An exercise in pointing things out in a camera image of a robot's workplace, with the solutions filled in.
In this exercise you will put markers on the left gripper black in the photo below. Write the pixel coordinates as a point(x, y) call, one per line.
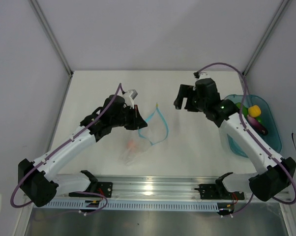
point(137, 121)

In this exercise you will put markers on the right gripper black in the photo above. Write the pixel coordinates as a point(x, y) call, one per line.
point(185, 91)

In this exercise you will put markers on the clear zip top bag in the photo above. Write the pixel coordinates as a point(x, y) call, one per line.
point(140, 141)

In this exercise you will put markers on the green bell pepper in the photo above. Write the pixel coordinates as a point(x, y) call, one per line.
point(243, 108)

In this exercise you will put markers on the yellow bell pepper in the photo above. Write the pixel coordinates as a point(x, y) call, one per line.
point(254, 111)

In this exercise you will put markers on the purple eggplant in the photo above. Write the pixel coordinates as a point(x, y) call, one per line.
point(258, 127)

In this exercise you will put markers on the green chili pepper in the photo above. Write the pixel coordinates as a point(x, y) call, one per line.
point(259, 120)

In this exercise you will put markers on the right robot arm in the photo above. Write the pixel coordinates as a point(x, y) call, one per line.
point(273, 172)

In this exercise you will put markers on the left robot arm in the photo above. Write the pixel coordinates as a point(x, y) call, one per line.
point(90, 131)

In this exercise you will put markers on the teal plastic tray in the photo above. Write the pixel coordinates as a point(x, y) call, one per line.
point(272, 138)

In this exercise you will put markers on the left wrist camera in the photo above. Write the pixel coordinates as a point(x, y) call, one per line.
point(129, 97)

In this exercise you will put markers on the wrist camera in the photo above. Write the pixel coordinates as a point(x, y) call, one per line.
point(129, 97)
point(201, 75)

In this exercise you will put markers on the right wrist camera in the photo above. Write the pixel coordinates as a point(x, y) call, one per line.
point(201, 75)

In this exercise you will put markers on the aluminium mounting rail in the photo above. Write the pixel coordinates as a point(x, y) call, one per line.
point(157, 188)

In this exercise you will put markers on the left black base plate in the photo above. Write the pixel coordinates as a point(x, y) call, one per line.
point(102, 188)

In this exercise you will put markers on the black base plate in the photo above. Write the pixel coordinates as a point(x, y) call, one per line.
point(102, 188)
point(213, 192)

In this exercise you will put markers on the white slotted cable duct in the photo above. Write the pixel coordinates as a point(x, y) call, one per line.
point(134, 205)

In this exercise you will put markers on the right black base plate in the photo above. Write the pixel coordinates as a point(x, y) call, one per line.
point(213, 192)

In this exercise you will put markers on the right frame post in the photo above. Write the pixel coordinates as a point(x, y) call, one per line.
point(270, 29)

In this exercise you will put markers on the frame post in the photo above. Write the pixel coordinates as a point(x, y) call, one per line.
point(50, 35)
point(270, 29)

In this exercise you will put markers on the left frame post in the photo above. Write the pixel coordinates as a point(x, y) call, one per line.
point(50, 35)

